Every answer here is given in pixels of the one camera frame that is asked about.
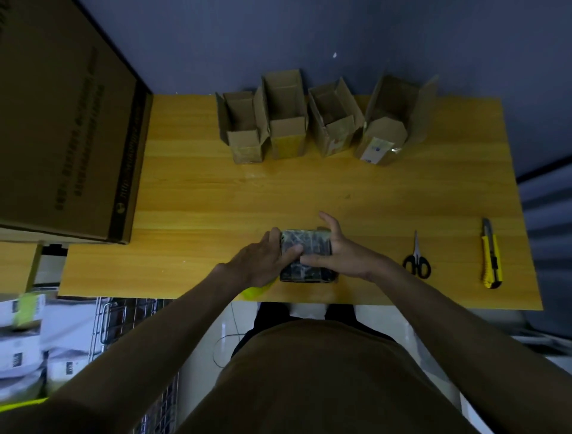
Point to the grey pleated curtain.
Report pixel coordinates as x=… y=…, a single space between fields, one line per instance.
x=549 y=246

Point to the large flat brown carton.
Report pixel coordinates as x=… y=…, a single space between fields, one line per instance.
x=67 y=125

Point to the yellow-green packet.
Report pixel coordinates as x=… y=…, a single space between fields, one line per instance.
x=27 y=308

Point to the brown box with white label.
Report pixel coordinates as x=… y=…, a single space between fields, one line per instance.
x=389 y=129

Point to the person's left hand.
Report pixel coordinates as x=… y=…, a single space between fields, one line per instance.
x=257 y=264

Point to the small carton yellow tape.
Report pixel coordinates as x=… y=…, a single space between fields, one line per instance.
x=286 y=116

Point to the yellow tape roll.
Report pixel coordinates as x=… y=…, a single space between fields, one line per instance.
x=257 y=291

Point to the person's left forearm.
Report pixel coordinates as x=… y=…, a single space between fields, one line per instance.
x=116 y=353

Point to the black cardboard box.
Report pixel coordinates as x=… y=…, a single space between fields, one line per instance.
x=306 y=255

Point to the yellow utility knife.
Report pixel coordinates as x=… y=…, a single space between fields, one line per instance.
x=490 y=259

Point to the small carton red label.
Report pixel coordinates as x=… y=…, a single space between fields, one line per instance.
x=335 y=120

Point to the person's right forearm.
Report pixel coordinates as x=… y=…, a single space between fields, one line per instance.
x=478 y=353

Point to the white metal rack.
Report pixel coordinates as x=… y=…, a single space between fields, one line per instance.
x=545 y=353

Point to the person's right hand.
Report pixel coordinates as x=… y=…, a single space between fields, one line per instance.
x=348 y=257

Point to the person's brown shirt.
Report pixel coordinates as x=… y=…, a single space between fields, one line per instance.
x=321 y=384

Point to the person's black trousers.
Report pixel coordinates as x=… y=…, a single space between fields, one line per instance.
x=268 y=317

